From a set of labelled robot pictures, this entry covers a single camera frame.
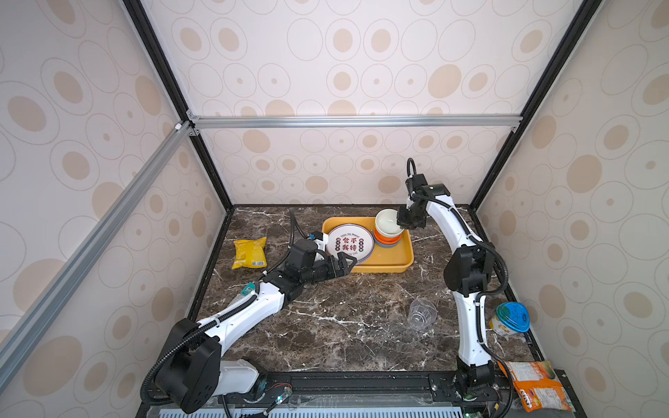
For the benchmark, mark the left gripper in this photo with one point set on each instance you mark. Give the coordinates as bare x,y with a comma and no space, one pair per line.
334,271

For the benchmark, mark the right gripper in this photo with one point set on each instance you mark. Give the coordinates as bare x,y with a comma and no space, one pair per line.
404,221

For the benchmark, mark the cream white bowl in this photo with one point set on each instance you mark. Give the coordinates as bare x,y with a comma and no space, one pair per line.
386,223

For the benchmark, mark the orange white bowl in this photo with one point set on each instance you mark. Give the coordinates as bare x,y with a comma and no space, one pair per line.
383,238

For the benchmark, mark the blue bowl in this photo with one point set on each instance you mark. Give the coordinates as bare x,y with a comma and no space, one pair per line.
386,245

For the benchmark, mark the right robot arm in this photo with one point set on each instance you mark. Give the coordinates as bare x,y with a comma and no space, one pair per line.
467,275

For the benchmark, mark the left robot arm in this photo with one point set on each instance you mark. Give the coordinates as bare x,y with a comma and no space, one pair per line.
191,369

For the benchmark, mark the yellow plastic bin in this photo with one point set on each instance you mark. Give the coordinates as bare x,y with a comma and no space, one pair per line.
395,259

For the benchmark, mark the clear cup right front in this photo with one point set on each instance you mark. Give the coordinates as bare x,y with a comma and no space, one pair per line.
422,314

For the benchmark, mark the yellow snack bag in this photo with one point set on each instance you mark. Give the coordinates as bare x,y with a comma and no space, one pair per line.
250,254

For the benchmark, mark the teal packet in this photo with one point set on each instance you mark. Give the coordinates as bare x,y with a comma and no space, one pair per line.
248,289

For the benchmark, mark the orange snack packet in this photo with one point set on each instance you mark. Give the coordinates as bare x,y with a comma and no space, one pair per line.
538,386

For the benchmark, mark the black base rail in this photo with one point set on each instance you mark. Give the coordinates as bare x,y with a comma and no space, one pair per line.
351,394

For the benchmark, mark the horizontal aluminium rail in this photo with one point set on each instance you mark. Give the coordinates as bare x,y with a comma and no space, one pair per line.
365,121

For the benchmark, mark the diagonal aluminium rail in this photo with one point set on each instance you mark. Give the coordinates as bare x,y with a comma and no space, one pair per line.
42,313

